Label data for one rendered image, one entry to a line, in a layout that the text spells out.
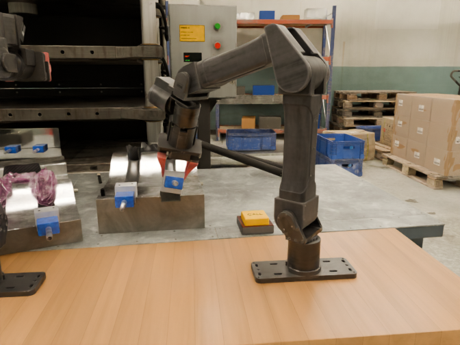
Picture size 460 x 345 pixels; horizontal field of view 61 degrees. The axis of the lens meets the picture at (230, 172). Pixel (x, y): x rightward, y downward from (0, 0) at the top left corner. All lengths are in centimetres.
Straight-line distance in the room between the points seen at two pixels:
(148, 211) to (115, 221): 8
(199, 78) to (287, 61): 21
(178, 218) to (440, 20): 799
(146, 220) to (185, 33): 102
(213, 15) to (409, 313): 144
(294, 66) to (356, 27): 739
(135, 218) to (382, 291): 58
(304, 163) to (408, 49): 773
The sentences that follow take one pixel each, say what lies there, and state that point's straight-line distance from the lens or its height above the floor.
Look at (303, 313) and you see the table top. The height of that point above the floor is 80.
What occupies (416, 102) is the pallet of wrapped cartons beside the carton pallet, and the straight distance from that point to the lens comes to 508.
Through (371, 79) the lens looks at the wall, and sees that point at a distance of 814.
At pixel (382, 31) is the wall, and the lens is 822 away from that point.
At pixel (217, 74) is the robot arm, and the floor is 118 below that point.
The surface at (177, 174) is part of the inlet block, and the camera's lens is 96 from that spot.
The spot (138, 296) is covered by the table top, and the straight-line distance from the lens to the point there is 74.
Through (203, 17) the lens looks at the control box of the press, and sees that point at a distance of 181.
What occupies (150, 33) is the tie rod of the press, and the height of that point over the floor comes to 134.
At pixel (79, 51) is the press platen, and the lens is 177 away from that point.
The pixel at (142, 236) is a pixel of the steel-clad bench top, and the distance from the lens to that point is 97.
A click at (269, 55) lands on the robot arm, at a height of 121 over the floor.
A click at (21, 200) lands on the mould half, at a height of 87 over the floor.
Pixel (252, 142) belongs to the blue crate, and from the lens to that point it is 479.
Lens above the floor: 118
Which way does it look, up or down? 14 degrees down
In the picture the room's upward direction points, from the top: straight up
